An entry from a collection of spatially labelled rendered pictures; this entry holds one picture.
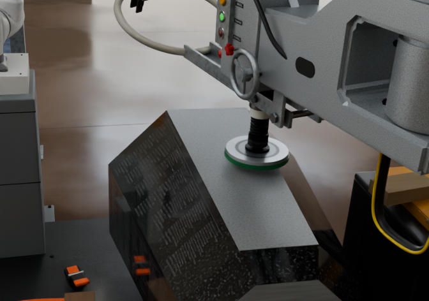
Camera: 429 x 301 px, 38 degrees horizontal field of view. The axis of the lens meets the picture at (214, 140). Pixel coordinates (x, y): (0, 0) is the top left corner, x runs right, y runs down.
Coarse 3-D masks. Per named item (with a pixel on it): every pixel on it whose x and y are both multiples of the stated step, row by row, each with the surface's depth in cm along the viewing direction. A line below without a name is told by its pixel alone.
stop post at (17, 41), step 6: (12, 36) 351; (18, 36) 352; (24, 36) 357; (12, 42) 352; (18, 42) 353; (24, 42) 354; (12, 48) 354; (18, 48) 355; (24, 48) 356; (42, 150) 390; (42, 156) 383
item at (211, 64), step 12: (192, 48) 226; (216, 48) 232; (192, 60) 226; (204, 60) 218; (216, 60) 230; (216, 72) 212; (228, 84) 206; (264, 96) 188; (264, 108) 189; (300, 108) 191; (276, 120) 179; (288, 120) 179
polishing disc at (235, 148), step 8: (240, 136) 216; (232, 144) 210; (240, 144) 210; (272, 144) 212; (280, 144) 212; (232, 152) 204; (240, 152) 204; (248, 152) 205; (272, 152) 206; (280, 152) 206; (288, 152) 206; (240, 160) 200; (248, 160) 199; (256, 160) 200; (264, 160) 200; (272, 160) 200; (280, 160) 201
